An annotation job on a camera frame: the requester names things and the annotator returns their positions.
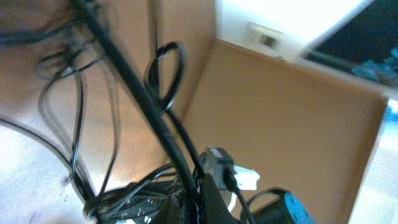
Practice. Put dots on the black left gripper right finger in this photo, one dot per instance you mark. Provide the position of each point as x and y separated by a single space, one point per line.
214 209

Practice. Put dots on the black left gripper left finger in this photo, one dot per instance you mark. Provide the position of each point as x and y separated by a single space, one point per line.
176 209

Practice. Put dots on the black USB cable thick plug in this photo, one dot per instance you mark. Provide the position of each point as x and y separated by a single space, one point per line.
163 87

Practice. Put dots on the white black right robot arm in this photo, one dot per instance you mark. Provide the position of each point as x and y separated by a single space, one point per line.
284 209

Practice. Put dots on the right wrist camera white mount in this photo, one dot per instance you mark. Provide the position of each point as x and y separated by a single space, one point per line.
216 161

